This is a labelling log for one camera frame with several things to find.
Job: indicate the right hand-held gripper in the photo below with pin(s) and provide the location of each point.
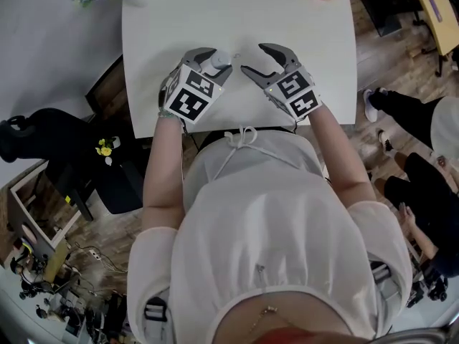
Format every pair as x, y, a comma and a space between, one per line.
295, 91

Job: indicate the small white egg-shaped object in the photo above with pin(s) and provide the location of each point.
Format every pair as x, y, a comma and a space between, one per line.
108, 161

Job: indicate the yellow flower toy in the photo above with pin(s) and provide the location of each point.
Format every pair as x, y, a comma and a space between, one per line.
105, 149

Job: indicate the open wooden frame box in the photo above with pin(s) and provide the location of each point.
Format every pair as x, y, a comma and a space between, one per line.
39, 235

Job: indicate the black box with yellow sticker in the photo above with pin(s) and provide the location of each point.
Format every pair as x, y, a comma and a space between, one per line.
77, 195

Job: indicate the person's left forearm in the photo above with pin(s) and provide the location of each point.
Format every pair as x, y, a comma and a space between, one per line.
163, 170

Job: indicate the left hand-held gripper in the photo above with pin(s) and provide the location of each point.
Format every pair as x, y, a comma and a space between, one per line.
190, 102

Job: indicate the person's right forearm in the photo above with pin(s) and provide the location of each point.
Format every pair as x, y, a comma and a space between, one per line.
340, 163

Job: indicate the purple strip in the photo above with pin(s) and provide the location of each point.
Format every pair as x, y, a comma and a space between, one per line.
436, 9

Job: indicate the white table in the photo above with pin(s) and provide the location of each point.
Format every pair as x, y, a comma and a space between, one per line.
233, 20

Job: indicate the person's white top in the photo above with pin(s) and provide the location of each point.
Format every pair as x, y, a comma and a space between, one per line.
272, 235

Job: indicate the black floor base plate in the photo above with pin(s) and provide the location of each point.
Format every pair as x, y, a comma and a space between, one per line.
389, 13

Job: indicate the black mesh office chair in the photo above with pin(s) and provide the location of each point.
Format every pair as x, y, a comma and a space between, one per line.
54, 138

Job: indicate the yellow curved table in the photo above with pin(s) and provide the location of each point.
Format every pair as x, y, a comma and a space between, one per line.
443, 31

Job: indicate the white power strip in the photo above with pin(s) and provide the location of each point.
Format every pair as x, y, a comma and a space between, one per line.
94, 254

